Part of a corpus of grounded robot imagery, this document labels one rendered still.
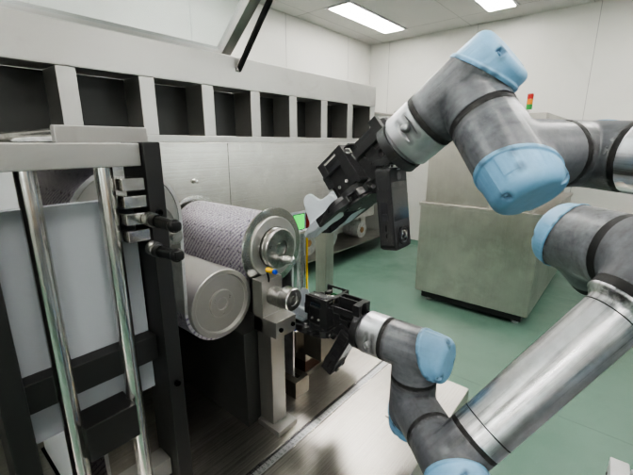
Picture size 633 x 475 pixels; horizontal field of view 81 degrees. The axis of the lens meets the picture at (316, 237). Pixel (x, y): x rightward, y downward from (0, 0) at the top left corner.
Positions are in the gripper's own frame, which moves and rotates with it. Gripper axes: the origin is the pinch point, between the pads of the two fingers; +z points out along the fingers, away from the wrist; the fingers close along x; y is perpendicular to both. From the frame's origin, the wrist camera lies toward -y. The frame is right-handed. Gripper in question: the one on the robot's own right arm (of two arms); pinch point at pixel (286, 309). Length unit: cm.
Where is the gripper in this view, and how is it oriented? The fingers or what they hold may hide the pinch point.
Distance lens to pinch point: 81.7
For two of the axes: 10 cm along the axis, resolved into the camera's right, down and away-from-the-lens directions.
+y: 0.0, -9.7, -2.5
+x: -6.4, 1.9, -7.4
